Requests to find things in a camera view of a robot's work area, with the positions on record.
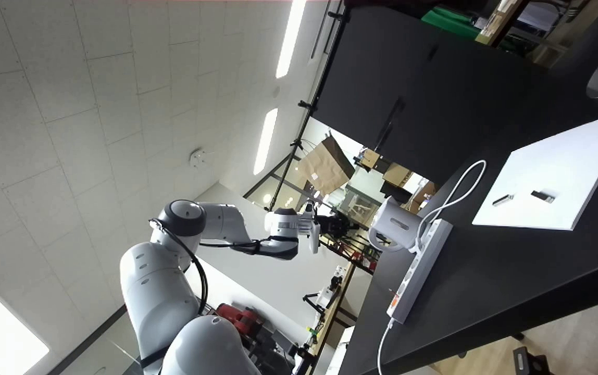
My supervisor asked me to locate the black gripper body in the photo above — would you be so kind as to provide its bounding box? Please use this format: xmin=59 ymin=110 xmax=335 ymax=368
xmin=313 ymin=207 xmax=348 ymax=247

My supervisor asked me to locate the brown paper bag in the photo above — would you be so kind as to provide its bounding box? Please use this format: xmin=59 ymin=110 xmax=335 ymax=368
xmin=296 ymin=134 xmax=356 ymax=197

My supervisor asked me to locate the white power strip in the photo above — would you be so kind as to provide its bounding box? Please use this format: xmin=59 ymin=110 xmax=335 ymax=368
xmin=385 ymin=217 xmax=455 ymax=327

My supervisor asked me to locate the red machine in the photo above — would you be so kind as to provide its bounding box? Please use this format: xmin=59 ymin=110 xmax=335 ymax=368
xmin=212 ymin=300 xmax=264 ymax=341

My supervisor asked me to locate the round ceiling smoke detector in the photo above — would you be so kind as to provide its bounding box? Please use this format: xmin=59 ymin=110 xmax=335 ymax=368
xmin=188 ymin=146 xmax=211 ymax=168

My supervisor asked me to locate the black backdrop cloth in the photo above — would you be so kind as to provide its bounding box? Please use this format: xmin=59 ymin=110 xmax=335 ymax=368
xmin=310 ymin=7 xmax=591 ymax=190

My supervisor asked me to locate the small black part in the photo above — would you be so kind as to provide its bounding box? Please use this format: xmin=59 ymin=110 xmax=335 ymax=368
xmin=530 ymin=187 xmax=558 ymax=204
xmin=489 ymin=191 xmax=517 ymax=208

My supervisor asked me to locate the white flat board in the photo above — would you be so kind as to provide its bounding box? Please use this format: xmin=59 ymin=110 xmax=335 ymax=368
xmin=470 ymin=107 xmax=598 ymax=234

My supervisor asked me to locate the white kettle power cable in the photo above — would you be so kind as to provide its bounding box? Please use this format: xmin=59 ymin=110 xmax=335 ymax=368
xmin=412 ymin=158 xmax=489 ymax=256

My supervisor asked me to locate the white power strip cord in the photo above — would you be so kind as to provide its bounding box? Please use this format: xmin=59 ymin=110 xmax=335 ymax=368
xmin=375 ymin=317 xmax=398 ymax=375

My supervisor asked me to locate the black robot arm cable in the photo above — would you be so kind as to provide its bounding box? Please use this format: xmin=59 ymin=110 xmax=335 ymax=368
xmin=147 ymin=217 xmax=211 ymax=314

